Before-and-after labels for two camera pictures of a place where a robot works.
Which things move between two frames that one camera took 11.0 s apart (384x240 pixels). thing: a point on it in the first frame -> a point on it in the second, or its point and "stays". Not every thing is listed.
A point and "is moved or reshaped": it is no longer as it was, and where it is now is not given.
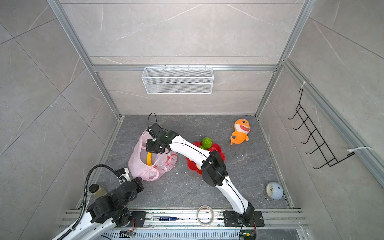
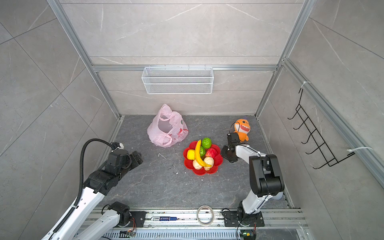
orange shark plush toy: (242, 127) stays
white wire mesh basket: (177, 80) stays
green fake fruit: (207, 142) stays
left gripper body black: (139, 187) -> (132, 161)
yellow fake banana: (149, 159) is moved or reshaped
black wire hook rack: (331, 159) stays
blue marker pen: (163, 218) stays
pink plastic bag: (162, 162) -> (167, 128)
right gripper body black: (154, 146) -> (225, 153)
